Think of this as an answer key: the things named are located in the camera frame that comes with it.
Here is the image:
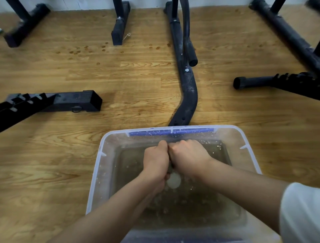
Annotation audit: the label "person's right hand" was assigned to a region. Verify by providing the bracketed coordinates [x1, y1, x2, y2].
[169, 140, 213, 180]

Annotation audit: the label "person's left hand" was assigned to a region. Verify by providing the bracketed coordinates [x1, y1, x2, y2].
[142, 140, 171, 195]

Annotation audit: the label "clear plastic container blue clips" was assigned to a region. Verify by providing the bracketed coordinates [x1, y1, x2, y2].
[86, 125, 282, 243]

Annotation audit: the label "black padded weight bench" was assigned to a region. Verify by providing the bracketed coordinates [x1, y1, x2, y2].
[0, 90, 103, 133]

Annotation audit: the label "person's left forearm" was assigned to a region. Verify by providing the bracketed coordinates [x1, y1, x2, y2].
[47, 173, 165, 243]

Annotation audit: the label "person's right forearm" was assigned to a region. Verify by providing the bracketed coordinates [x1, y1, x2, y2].
[197, 158, 290, 235]

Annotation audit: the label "black pull-up station frame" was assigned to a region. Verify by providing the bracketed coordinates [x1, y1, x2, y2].
[4, 0, 131, 48]
[305, 0, 320, 12]
[164, 0, 320, 127]

